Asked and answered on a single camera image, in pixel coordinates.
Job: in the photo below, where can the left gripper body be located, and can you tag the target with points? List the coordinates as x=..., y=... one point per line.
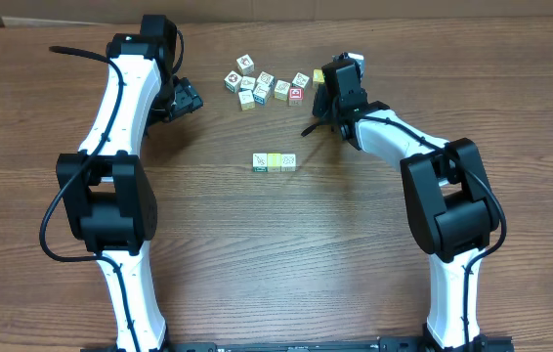
x=174, y=99

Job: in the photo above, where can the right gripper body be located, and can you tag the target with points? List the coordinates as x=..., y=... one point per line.
x=325, y=106

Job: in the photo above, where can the white wooden block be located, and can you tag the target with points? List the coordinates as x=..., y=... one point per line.
x=288, y=163

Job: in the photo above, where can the letter L wooden block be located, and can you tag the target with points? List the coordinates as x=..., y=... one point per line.
x=274, y=162

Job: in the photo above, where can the green sided wooden block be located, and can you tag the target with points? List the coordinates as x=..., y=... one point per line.
x=260, y=162

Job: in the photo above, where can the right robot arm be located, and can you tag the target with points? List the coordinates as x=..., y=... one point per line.
x=450, y=207

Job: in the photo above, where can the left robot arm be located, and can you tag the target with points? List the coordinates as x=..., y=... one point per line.
x=109, y=202

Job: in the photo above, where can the red face wooden block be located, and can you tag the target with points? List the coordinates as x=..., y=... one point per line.
x=295, y=96

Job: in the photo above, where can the yellow top wooden block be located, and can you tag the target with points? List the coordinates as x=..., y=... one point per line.
x=318, y=78

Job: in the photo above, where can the white tilted picture block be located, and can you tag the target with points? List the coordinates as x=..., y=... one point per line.
x=300, y=80

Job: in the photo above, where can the soccer ball wooden block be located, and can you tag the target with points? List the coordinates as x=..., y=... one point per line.
x=233, y=81

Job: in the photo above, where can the blue sided picture block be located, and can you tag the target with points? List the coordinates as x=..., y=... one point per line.
x=266, y=79

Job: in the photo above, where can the sailboat blue wooden block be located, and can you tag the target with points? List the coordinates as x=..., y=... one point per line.
x=261, y=94

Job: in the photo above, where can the ice cream wooden block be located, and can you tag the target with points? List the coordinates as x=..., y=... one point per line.
x=248, y=83

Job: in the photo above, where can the top red picture block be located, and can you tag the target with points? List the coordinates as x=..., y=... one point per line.
x=245, y=65

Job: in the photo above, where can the cardboard panel at back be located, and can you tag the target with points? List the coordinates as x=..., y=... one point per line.
x=131, y=11

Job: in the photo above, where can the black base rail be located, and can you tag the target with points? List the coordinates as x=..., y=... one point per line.
x=382, y=344

